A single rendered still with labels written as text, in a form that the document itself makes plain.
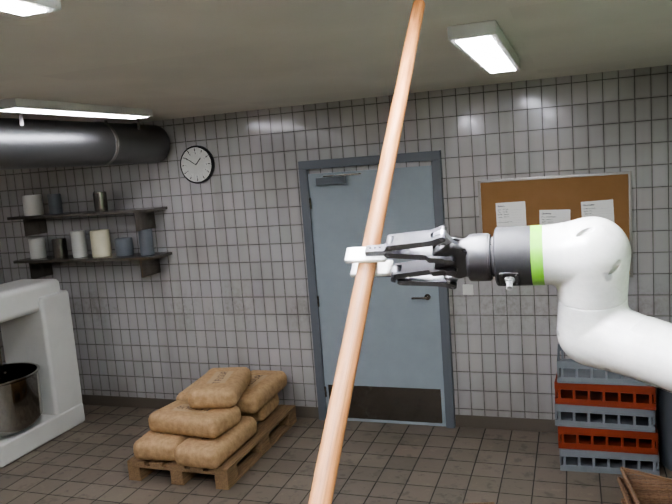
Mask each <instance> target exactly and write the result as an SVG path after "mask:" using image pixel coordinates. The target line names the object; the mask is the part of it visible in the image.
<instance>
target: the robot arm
mask: <svg viewBox="0 0 672 504"><path fill-rule="evenodd" d="M446 231H447V228H446V227H445V226H439V227H437V228H435V229H432V230H424V231H416V232H407V233H399V234H390V235H388V236H387V241H386V243H385V244H383V245H368V246H366V247H348V248H347V251H346V255H345V260H344V261H345V263H353V264H352V269H351V273H350V276H351V277H356V272H357V268H358V263H369V262H377V265H376V270H375V276H374V277H391V282H394V283H395V282H396V280H397V284H398V285H404V286H436V287H445V288H450V289H456V288H457V281H458V279H461V278H464V277H467V276H468V278H469V280H470V281H491V280H493V277H495V281H496V284H497V285H498V286H506V289H507V290H512V289H513V286H531V285H553V286H555V287H556V288H557V296H558V313H557V338H558V341H559V344H560V346H561V348H562V350H563V351H564V352H565V353H566V355H567V356H569V357H570V358H571V359H572V360H574V361H575V362H577V363H579V364H582V365H585V366H589V367H593V368H598V369H601V370H605V371H609V372H613V373H616V374H620V375H623V376H627V377H631V378H634V380H637V381H640V382H643V383H646V384H648V385H651V386H654V387H657V388H659V389H662V390H665V391H667V392H670V393H672V323H669V322H666V321H663V320H660V319H657V318H654V317H650V316H649V317H648V316H646V315H643V314H640V313H638V312H635V311H633V310H631V309H630V308H629V306H628V285H629V271H630V262H631V246H630V242H629V240H628V237H627V236H626V234H625V233H624V231H623V230H622V229H621V228H620V227H619V226H618V225H617V224H615V223H614V222H612V221H610V220H608V219H605V218H601V217H593V216H591V217H583V218H579V219H576V220H572V221H568V222H563V223H557V224H549V225H533V226H513V227H496V228H495V229H494V234H493V237H492V236H491V234H489V233H482V234H470V235H468V236H467V238H465V239H460V238H456V237H450V236H449V235H448V234H447V232H446ZM393 250H394V251H393ZM432 253H433V256H432ZM387 258H395V259H413V260H416V261H409V262H402V263H395V264H393V260H387ZM405 278H406V279H405Z"/></svg>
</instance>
